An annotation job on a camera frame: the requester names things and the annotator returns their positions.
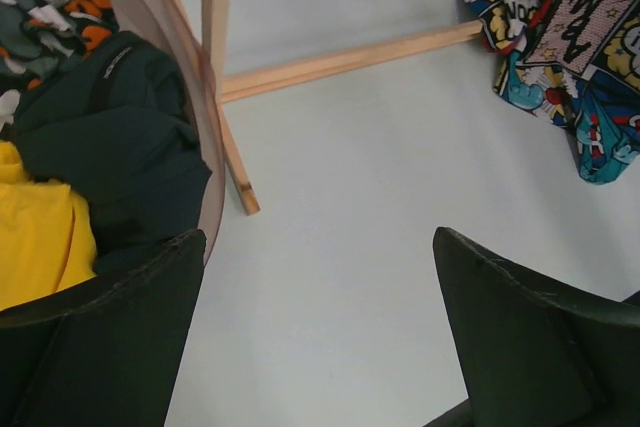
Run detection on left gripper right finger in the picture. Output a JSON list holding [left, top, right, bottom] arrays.
[[432, 227, 639, 426]]

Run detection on orange camouflage print garment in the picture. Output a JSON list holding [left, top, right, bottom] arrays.
[[1, 0, 119, 125]]

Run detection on dark green garment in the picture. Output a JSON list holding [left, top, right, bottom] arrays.
[[8, 31, 211, 274]]

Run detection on brown laundry basket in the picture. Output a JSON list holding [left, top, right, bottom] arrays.
[[111, 0, 225, 260]]

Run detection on yellow garment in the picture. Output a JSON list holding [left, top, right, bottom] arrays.
[[1, 141, 96, 310]]

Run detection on comic print shorts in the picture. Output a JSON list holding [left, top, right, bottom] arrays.
[[462, 0, 639, 185]]

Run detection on wooden clothes rack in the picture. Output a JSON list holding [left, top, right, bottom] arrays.
[[181, 0, 481, 217]]

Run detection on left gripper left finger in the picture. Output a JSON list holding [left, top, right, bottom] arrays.
[[1, 230, 206, 426]]

